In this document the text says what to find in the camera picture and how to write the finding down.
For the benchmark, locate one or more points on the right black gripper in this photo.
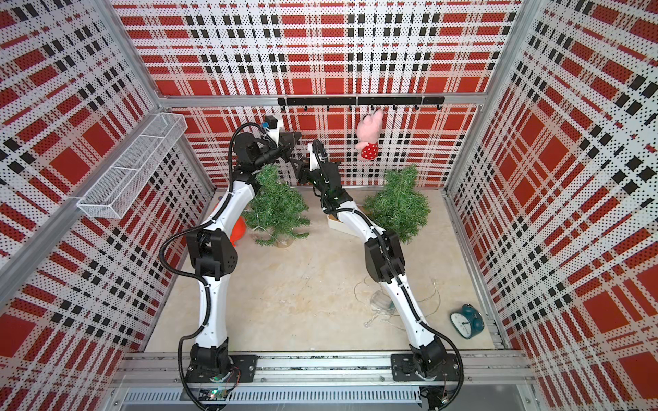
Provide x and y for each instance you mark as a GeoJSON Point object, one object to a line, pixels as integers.
{"type": "Point", "coordinates": [303, 170]}

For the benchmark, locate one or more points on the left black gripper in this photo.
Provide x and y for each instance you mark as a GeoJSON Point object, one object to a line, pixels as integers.
{"type": "Point", "coordinates": [284, 147]}

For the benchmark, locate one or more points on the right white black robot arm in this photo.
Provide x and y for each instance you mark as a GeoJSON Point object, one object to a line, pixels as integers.
{"type": "Point", "coordinates": [434, 355]}

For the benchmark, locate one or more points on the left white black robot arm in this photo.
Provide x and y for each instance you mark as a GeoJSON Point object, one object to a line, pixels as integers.
{"type": "Point", "coordinates": [212, 254]}

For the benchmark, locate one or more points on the left small green christmas tree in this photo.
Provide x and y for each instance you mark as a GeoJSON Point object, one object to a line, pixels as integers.
{"type": "Point", "coordinates": [275, 208]}

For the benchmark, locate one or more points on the small green christmas tree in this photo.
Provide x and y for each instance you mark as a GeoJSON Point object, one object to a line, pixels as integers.
{"type": "Point", "coordinates": [398, 206]}
{"type": "Point", "coordinates": [275, 208]}

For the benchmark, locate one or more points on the right small green christmas tree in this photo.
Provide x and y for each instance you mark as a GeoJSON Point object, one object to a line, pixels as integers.
{"type": "Point", "coordinates": [398, 206]}

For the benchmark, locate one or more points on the white tissue box wooden lid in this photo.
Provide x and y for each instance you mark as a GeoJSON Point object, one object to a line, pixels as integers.
{"type": "Point", "coordinates": [337, 225]}

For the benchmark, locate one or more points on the pink pig plush toy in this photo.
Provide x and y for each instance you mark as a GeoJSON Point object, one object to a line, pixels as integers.
{"type": "Point", "coordinates": [368, 134]}

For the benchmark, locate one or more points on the red shark plush toy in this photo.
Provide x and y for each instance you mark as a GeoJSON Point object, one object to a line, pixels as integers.
{"type": "Point", "coordinates": [238, 231]}

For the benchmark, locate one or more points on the teal alarm clock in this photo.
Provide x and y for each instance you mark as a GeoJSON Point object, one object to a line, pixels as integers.
{"type": "Point", "coordinates": [467, 321]}

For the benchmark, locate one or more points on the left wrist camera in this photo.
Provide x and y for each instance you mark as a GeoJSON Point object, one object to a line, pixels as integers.
{"type": "Point", "coordinates": [271, 129]}

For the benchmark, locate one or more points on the black wall hook rail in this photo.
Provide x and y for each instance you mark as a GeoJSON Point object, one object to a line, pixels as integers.
{"type": "Point", "coordinates": [306, 102]}

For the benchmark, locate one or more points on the right clear string light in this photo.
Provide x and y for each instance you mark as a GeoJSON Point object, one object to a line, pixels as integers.
{"type": "Point", "coordinates": [373, 296]}

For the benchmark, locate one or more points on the white wire mesh basket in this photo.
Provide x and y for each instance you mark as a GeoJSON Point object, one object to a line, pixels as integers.
{"type": "Point", "coordinates": [115, 191]}

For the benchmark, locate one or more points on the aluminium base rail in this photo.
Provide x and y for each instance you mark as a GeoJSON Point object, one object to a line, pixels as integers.
{"type": "Point", "coordinates": [487, 380]}

